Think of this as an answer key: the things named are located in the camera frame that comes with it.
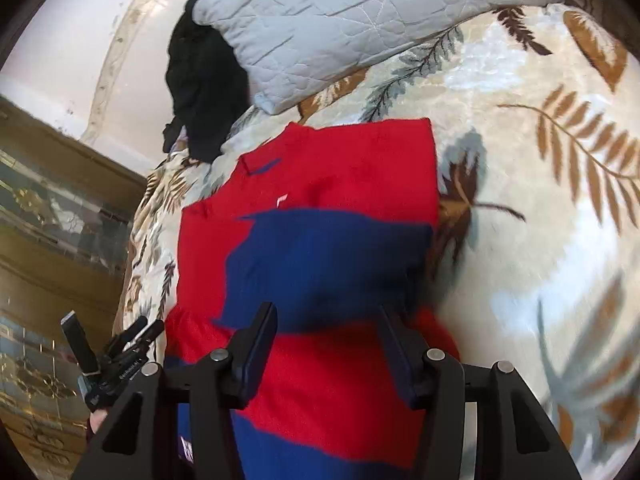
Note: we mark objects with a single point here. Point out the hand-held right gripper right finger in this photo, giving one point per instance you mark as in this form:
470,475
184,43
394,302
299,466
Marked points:
400,355

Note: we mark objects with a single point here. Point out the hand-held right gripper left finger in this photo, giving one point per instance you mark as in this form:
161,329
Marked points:
260,340

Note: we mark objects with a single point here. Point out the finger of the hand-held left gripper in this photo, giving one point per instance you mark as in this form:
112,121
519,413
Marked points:
145,338
127,334

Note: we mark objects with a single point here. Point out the red and blue sweater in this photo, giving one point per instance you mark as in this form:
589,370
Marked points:
340,180

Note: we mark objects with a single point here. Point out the wooden cabinet with glass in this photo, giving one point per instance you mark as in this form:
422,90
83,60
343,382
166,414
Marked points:
55,240

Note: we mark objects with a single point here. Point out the leaf print blanket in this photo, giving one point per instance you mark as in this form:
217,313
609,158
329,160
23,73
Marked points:
520,200

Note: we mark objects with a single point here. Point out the purple cloth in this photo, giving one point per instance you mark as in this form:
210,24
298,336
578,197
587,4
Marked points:
181,140

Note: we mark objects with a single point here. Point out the black clothing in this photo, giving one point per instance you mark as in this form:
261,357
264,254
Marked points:
205,85

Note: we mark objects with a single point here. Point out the grey quilted pillow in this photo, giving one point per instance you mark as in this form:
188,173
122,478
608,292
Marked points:
340,20

